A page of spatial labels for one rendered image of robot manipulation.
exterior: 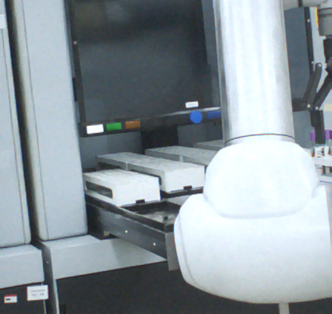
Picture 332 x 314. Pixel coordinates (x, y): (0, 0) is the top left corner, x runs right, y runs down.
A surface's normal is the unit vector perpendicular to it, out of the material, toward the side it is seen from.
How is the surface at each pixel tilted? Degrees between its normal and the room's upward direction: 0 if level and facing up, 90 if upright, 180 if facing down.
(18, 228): 90
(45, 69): 90
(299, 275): 111
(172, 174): 90
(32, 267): 90
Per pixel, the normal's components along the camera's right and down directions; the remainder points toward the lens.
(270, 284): -0.09, 0.56
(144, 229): -0.94, 0.12
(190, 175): 0.33, 0.05
